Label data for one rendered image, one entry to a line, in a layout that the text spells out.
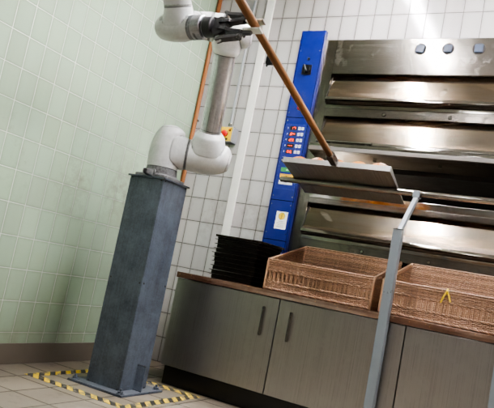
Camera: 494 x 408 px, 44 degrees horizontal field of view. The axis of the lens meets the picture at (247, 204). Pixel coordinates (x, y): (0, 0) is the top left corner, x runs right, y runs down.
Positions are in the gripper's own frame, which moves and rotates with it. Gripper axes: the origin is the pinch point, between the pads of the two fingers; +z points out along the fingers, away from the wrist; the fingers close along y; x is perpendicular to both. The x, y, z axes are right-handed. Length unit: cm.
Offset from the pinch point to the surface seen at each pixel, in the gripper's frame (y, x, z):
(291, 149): -28, -144, -48
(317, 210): 4, -157, -27
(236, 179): -7, -150, -82
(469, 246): 12, -156, 59
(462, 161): -24, -133, 51
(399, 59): -85, -133, 6
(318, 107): -55, -140, -38
